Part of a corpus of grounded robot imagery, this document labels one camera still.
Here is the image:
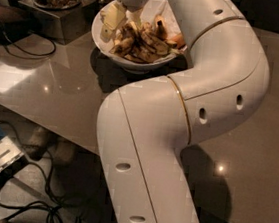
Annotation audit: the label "small orange banana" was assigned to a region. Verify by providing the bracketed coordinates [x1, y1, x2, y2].
[167, 34, 186, 49]

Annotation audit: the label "spotted banana bunch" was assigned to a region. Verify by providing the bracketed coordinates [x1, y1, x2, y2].
[122, 19, 184, 69]

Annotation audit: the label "dark round appliance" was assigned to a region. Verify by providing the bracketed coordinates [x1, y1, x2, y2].
[0, 5, 33, 44]

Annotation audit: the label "black floor cables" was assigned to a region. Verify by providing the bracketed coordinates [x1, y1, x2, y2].
[0, 107, 112, 223]

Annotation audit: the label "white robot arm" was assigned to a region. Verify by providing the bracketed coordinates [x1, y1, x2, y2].
[97, 0, 270, 223]

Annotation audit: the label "white ceramic bowl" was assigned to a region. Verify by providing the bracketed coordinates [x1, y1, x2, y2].
[91, 0, 187, 74]

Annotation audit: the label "black appliance cable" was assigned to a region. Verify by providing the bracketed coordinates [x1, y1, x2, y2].
[0, 28, 59, 61]

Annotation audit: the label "small upright yellow banana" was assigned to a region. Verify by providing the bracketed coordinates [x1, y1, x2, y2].
[155, 15, 168, 40]

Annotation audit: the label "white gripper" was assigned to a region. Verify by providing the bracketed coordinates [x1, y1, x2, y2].
[101, 0, 148, 41]

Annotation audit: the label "long spotted banana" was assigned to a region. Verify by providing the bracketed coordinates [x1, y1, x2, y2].
[100, 11, 136, 57]

